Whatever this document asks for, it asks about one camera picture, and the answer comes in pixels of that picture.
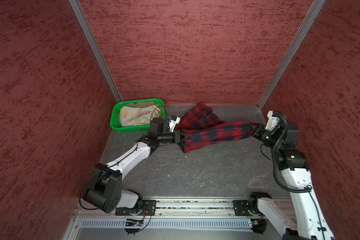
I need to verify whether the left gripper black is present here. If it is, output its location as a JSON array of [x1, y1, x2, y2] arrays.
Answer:
[[157, 130, 189, 144]]

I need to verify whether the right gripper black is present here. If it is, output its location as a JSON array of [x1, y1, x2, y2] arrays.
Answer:
[[248, 122, 280, 149]]

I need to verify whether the red plaid skirt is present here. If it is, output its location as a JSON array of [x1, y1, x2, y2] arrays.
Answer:
[[176, 103, 254, 153]]

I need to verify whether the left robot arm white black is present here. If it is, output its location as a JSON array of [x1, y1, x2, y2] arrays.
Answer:
[[79, 131, 187, 214]]

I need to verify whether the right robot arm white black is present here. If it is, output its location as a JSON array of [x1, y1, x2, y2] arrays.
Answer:
[[248, 124, 335, 240]]

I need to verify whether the olive green garment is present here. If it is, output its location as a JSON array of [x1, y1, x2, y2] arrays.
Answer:
[[126, 101, 156, 108]]

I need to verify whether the pastel floral skirt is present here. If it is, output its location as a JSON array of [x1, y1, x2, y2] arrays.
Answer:
[[119, 103, 162, 127]]

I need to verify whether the green plastic basket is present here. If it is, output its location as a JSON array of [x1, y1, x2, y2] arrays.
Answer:
[[110, 98, 166, 133]]

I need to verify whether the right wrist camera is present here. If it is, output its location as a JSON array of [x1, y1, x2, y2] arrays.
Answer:
[[265, 111, 280, 132]]

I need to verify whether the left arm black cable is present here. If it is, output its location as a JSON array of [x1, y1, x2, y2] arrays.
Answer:
[[78, 103, 169, 235]]

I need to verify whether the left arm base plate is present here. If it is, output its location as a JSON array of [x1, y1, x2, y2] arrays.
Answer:
[[115, 200, 157, 216]]

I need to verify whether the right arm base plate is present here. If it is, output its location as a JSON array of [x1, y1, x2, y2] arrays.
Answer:
[[233, 199, 263, 217]]

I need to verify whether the aluminium front rail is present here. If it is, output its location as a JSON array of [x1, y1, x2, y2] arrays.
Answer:
[[73, 197, 249, 219]]

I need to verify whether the slotted cable duct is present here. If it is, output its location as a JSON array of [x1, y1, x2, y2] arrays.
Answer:
[[80, 218, 252, 231]]

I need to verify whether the right aluminium corner post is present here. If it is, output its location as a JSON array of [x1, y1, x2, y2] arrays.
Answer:
[[257, 0, 326, 111]]

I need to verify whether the aluminium corner post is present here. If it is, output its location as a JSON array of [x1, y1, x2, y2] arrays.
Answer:
[[69, 0, 122, 102], [257, 0, 326, 111]]

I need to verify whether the left aluminium corner post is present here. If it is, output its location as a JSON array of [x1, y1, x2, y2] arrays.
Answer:
[[69, 0, 122, 102]]

